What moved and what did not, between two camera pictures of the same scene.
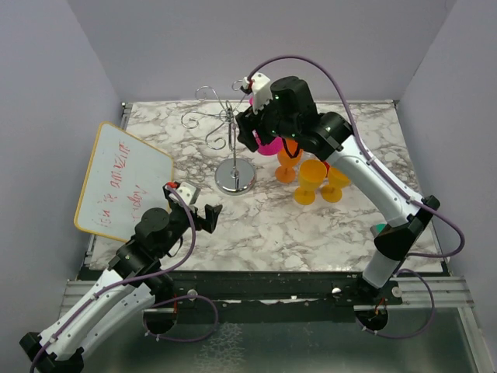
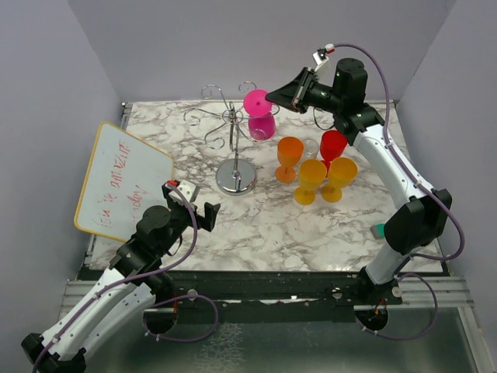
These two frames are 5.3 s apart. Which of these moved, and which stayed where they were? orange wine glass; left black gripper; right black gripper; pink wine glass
Moved: right black gripper; pink wine glass
Stayed: orange wine glass; left black gripper
